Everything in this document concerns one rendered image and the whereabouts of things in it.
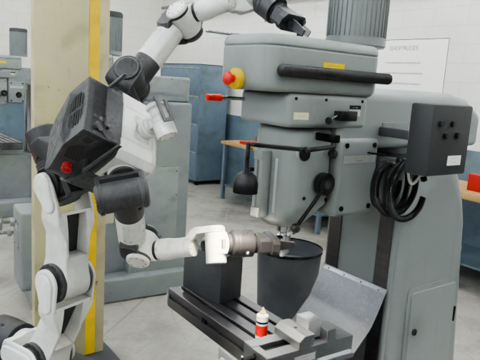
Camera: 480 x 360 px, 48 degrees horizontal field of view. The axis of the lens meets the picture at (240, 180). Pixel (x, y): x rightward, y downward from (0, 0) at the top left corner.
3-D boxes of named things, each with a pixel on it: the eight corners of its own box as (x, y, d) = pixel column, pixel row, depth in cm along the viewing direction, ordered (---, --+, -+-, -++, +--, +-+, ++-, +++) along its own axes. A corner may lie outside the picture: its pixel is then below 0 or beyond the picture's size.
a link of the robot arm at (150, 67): (133, 43, 178) (108, 74, 174) (155, 55, 176) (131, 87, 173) (141, 61, 189) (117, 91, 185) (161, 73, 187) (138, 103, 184)
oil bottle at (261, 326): (259, 341, 181) (262, 310, 179) (252, 336, 184) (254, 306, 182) (268, 338, 183) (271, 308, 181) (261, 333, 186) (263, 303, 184)
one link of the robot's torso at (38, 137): (16, 138, 191) (43, 115, 182) (46, 136, 202) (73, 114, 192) (42, 211, 188) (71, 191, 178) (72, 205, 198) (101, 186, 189)
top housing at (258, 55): (266, 91, 147) (270, 31, 144) (213, 87, 168) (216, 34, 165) (380, 97, 175) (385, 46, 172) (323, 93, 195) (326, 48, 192)
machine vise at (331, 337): (268, 383, 155) (270, 348, 154) (239, 360, 168) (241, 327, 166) (354, 356, 175) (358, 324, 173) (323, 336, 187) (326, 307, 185)
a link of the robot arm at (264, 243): (282, 234, 171) (246, 235, 168) (279, 263, 173) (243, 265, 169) (268, 224, 183) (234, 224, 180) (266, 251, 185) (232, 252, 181)
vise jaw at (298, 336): (298, 350, 162) (300, 338, 161) (273, 333, 172) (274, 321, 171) (313, 346, 165) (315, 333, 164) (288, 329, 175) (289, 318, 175)
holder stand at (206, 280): (218, 304, 209) (221, 254, 205) (182, 286, 224) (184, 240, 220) (241, 296, 217) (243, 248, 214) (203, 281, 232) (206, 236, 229)
